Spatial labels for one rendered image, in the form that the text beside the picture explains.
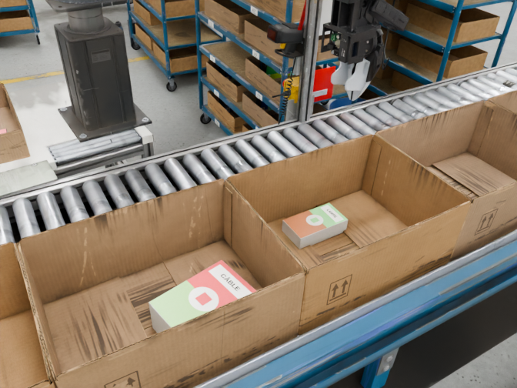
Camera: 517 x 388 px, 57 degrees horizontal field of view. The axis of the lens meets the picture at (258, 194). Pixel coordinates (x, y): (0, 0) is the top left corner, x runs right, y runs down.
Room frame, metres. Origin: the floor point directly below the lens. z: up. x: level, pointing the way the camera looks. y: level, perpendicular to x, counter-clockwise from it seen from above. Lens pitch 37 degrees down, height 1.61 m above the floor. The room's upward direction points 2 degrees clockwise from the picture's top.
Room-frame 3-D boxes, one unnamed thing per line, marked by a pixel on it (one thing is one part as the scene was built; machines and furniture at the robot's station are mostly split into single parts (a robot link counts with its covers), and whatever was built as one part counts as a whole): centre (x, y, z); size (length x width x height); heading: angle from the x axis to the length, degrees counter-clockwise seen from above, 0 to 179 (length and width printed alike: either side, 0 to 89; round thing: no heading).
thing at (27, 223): (0.85, 0.55, 0.72); 0.52 x 0.05 x 0.05; 32
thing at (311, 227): (0.82, -0.13, 0.90); 0.13 x 0.07 x 0.04; 123
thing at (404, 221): (0.76, -0.17, 0.96); 0.39 x 0.29 x 0.17; 122
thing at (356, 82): (0.84, -0.17, 1.24); 0.06 x 0.03 x 0.09; 129
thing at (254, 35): (2.35, -0.13, 0.79); 0.40 x 0.30 x 0.10; 33
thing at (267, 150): (1.26, -0.11, 0.72); 0.52 x 0.05 x 0.05; 32
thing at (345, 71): (0.87, -0.15, 1.24); 0.06 x 0.03 x 0.09; 129
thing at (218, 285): (0.55, 0.09, 0.92); 0.16 x 0.11 x 0.07; 133
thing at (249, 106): (2.35, -0.12, 0.39); 0.40 x 0.30 x 0.10; 32
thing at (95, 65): (1.55, 0.57, 0.91); 0.26 x 0.26 x 0.33; 35
